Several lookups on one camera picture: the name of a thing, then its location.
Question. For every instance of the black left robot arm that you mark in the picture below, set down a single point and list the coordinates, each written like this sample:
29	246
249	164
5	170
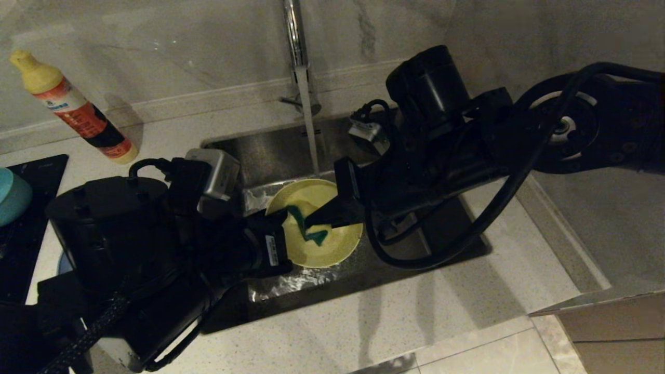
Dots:
114	234

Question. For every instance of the orange dish soap bottle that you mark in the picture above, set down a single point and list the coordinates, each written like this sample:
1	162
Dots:
88	119

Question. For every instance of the chrome faucet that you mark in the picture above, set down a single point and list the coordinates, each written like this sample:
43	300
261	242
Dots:
296	36

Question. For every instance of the black induction cooktop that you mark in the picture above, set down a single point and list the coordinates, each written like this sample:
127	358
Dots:
26	249

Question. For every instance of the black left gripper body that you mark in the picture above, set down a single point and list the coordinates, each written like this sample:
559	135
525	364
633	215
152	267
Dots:
234	244

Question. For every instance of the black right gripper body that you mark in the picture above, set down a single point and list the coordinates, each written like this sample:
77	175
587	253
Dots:
431	171

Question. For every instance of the clear tap water stream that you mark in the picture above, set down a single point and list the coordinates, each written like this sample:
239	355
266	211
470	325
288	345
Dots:
309	124

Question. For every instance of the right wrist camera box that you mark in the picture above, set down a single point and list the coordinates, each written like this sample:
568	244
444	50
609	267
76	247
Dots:
369	135

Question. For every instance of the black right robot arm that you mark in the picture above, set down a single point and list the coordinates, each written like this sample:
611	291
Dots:
613	130

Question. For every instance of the yellow green sponge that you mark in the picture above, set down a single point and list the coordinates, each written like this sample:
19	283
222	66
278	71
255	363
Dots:
311	236

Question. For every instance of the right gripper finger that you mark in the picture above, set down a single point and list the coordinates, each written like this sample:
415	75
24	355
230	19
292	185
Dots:
343	208

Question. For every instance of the blue round plate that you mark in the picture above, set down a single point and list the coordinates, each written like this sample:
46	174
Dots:
65	265

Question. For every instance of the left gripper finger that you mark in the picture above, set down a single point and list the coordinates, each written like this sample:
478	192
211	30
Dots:
278	254
273	221

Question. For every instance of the teal bowl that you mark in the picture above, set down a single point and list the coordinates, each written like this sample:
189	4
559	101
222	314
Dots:
13	197

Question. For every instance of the yellow plastic bowl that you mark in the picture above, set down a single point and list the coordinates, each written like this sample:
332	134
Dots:
332	249

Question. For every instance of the stainless steel sink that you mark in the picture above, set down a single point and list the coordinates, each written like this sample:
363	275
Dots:
270	156

